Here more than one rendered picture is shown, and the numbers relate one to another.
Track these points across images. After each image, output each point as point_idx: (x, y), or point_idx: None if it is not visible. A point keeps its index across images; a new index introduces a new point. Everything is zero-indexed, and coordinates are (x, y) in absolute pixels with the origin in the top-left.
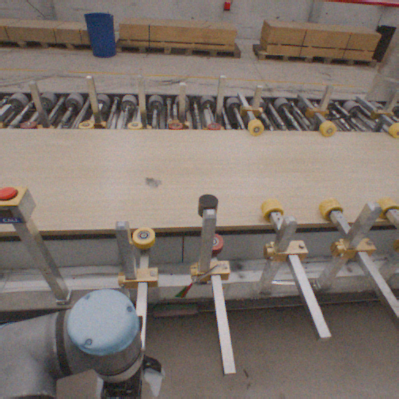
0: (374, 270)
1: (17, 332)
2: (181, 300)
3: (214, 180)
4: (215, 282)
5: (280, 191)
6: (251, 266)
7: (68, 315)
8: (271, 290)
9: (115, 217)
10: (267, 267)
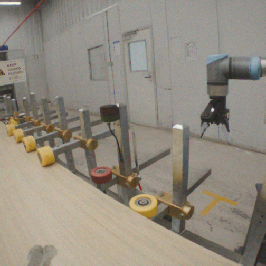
0: (75, 125)
1: (244, 57)
2: None
3: (4, 206)
4: None
5: (9, 169)
6: None
7: (228, 57)
8: None
9: (150, 242)
10: (93, 161)
